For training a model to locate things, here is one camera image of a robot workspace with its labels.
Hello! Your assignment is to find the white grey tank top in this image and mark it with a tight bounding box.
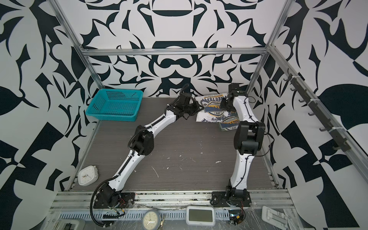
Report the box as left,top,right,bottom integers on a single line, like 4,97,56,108
195,93,239,124

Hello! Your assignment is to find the green tank top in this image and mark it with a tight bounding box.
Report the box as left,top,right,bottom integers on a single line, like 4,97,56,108
219,118,239,131

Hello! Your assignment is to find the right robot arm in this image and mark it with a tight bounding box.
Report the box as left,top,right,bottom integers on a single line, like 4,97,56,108
220,83,265,199

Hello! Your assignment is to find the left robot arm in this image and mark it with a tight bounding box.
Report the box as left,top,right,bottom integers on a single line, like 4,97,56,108
92,93,204,206

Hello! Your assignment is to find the teal plastic basket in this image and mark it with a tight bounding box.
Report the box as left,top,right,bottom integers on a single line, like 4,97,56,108
86,89,143,122

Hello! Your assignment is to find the white digital timer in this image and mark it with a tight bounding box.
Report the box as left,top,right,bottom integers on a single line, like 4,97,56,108
186,206,216,227

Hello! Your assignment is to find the white round plastic object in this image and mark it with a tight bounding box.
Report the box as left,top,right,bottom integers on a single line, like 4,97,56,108
78,166,99,186

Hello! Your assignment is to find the round analog clock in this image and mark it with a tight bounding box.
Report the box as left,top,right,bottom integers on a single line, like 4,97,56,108
141,209,161,230

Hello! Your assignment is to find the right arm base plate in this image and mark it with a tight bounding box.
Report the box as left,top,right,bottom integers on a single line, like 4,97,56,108
210,190,252,208

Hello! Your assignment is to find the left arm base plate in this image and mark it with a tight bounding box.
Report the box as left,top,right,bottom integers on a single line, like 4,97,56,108
93,193,136,209

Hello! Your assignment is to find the black corrugated cable hose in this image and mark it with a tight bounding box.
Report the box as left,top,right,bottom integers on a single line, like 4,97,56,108
90,83,191,228

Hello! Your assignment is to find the white plastic bracket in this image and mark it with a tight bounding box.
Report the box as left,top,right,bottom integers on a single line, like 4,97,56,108
261,206,288,230

